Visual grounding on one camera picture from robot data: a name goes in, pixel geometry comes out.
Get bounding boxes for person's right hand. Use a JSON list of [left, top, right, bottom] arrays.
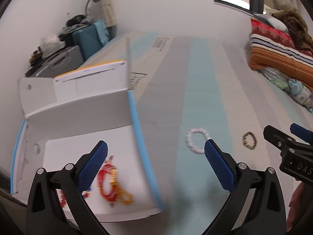
[[286, 182, 306, 234]]

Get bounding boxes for white plastic bag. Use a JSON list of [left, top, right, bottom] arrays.
[[40, 34, 66, 51]]

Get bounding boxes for white pillow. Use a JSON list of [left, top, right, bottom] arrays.
[[254, 13, 288, 32]]

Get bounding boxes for olive green bead bracelet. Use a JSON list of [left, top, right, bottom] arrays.
[[242, 131, 258, 150]]

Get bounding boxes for red cord bracelet gold tube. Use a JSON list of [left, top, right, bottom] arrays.
[[99, 174, 123, 207], [96, 155, 120, 189]]

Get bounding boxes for yellow bead bracelet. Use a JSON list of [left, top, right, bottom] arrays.
[[117, 188, 134, 205]]

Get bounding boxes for red bead bracelet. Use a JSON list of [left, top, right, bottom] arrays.
[[58, 190, 67, 208]]

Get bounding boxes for white pearl bracelet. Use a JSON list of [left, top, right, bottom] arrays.
[[185, 127, 211, 155]]

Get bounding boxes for striped folded blankets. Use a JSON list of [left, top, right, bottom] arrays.
[[249, 18, 313, 89]]

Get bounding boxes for blue suitcase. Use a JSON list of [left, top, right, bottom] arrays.
[[72, 20, 110, 63]]

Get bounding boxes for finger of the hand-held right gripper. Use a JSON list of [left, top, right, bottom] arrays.
[[290, 123, 313, 145], [264, 125, 297, 153]]

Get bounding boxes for floral quilt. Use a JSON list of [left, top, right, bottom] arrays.
[[259, 67, 313, 113]]

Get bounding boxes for brown fuzzy blanket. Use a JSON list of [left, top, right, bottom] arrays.
[[273, 9, 313, 52]]

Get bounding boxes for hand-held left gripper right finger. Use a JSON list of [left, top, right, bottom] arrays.
[[204, 139, 287, 235]]

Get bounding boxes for grey suitcase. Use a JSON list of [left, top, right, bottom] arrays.
[[25, 45, 85, 78]]

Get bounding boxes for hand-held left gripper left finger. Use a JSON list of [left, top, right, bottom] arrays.
[[26, 140, 109, 235]]

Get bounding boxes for dark clothes pile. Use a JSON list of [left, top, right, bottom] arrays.
[[66, 15, 95, 28]]

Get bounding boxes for white cardboard box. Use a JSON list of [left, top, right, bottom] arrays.
[[10, 37, 167, 223]]

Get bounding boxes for striped bed sheet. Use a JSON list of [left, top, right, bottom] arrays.
[[81, 31, 313, 235]]

